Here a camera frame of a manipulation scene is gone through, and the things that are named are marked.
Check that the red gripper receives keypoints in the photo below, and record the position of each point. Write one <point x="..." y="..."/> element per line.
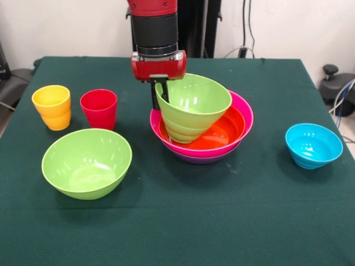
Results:
<point x="158" y="69"/>

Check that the medium green bowl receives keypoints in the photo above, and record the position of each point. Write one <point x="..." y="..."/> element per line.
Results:
<point x="194" y="97"/>

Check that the small ribbed green bowl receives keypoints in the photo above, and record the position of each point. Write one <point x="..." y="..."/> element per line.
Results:
<point x="185" y="135"/>

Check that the red cup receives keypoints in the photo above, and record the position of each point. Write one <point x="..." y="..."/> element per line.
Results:
<point x="98" y="110"/>

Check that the orange bowl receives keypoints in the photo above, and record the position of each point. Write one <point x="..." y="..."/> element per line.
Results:
<point x="230" y="130"/>

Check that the purple bowl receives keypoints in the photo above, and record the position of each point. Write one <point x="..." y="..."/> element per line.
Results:
<point x="205" y="160"/>

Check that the pink bowl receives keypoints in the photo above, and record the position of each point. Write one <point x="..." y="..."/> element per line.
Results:
<point x="247" y="116"/>

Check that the large green bowl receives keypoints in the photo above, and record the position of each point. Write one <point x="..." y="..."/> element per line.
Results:
<point x="86" y="163"/>

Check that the yellow cup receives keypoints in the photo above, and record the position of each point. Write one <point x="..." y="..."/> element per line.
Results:
<point x="52" y="110"/>

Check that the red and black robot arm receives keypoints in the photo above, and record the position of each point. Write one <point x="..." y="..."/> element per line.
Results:
<point x="155" y="27"/>

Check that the black plug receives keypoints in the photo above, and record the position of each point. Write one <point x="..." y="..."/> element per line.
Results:
<point x="243" y="52"/>

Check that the dark green tablecloth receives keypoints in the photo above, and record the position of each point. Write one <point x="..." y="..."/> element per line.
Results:
<point x="177" y="221"/>

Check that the black office chair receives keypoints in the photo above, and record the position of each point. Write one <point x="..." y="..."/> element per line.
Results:
<point x="16" y="77"/>

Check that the small blue bowl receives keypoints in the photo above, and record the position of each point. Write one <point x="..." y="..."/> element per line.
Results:
<point x="313" y="147"/>

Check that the black chair with round knob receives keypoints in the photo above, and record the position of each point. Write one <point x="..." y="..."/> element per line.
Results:
<point x="332" y="88"/>

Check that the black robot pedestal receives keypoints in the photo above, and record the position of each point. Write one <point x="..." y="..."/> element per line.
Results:
<point x="197" y="27"/>

